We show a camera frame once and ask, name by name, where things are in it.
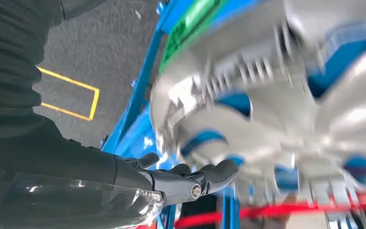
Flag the blue metal shelf rack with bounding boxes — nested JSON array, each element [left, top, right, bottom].
[[101, 0, 366, 229]]

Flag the green plastic crate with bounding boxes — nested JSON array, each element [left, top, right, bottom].
[[159, 0, 224, 73]]

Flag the red barrier belt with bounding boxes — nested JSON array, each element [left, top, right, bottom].
[[173, 189, 366, 229]]

